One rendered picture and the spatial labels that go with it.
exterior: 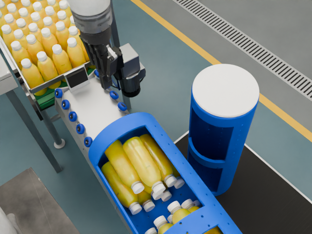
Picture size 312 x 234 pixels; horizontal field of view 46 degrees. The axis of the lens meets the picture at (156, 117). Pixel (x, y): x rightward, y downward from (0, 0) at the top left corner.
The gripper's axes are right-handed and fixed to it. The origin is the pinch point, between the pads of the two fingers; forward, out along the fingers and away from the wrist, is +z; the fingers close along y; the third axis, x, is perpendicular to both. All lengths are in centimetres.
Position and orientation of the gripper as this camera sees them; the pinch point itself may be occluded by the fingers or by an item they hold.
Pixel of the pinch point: (105, 78)
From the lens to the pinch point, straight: 105.6
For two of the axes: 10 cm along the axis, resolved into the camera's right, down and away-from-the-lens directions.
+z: 0.2, 5.5, 8.3
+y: 7.3, 5.6, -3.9
